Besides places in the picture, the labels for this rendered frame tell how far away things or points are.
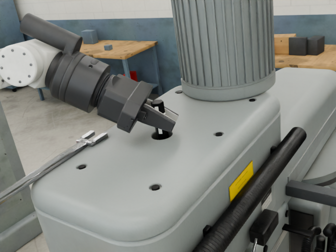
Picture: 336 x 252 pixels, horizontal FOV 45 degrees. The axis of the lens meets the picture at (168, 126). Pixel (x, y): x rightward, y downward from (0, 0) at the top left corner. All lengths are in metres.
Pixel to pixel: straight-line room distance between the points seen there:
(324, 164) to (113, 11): 5.56
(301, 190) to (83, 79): 0.57
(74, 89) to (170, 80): 5.52
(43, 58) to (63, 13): 6.67
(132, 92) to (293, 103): 0.55
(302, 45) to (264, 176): 3.86
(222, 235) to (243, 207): 0.07
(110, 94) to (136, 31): 5.65
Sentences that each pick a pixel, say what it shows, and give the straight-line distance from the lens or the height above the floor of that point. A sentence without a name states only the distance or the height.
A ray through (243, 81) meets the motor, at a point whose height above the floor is 1.93.
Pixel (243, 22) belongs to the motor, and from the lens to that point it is 0.76.
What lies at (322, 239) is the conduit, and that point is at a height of 1.47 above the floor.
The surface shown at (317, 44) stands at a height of 1.00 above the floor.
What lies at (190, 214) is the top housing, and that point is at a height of 1.85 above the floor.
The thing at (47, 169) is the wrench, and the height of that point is 1.90.
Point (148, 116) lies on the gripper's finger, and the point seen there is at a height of 1.93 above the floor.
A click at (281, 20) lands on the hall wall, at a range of 5.10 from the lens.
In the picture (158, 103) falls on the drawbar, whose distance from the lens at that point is 0.66.
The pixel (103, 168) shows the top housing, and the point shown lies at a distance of 0.62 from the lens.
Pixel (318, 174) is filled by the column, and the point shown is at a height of 1.56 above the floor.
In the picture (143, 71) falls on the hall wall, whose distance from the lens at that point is 6.42.
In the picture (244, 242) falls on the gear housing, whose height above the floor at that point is 1.66.
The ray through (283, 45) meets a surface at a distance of 4.63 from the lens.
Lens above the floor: 2.19
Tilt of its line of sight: 25 degrees down
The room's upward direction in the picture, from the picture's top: 9 degrees counter-clockwise
